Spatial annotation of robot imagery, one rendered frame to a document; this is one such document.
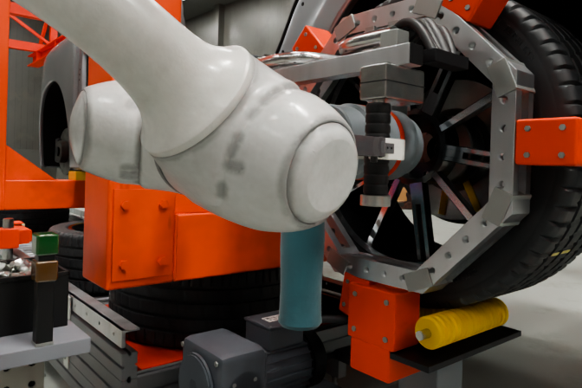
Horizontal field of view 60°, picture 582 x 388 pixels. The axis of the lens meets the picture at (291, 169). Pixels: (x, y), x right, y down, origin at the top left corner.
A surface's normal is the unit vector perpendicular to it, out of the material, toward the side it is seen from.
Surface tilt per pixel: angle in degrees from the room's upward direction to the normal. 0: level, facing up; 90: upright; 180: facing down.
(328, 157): 104
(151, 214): 90
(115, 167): 135
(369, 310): 90
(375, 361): 90
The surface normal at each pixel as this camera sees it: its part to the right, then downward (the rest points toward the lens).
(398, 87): 0.64, 0.03
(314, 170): 0.75, 0.26
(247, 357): 0.61, -0.36
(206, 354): -0.69, -0.40
